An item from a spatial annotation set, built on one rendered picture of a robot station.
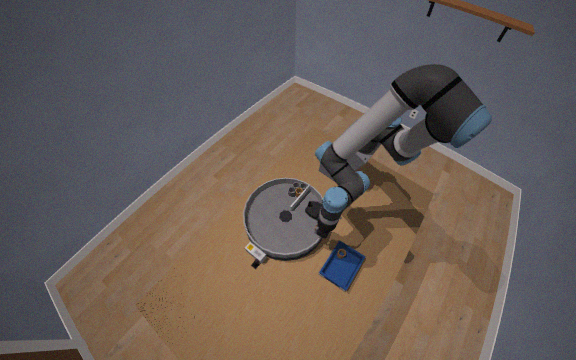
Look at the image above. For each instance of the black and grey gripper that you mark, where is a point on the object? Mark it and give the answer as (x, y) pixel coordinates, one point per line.
(324, 226)

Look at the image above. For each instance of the blue open crate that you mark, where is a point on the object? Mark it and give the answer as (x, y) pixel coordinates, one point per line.
(341, 269)

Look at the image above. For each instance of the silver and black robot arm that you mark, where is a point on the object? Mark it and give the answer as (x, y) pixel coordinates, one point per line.
(456, 114)

